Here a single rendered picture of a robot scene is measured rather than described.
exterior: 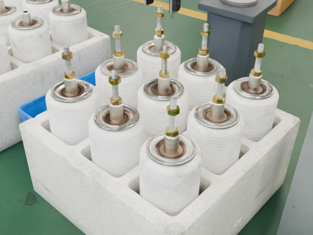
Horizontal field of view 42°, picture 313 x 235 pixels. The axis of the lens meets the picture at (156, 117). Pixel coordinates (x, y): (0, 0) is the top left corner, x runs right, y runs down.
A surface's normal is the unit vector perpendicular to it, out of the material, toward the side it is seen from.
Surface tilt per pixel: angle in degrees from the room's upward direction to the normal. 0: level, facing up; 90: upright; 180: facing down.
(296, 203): 90
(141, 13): 0
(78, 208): 90
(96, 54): 90
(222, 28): 90
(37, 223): 0
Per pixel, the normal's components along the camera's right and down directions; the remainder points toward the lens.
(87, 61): 0.74, 0.40
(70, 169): -0.67, 0.43
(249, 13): 0.02, -0.81
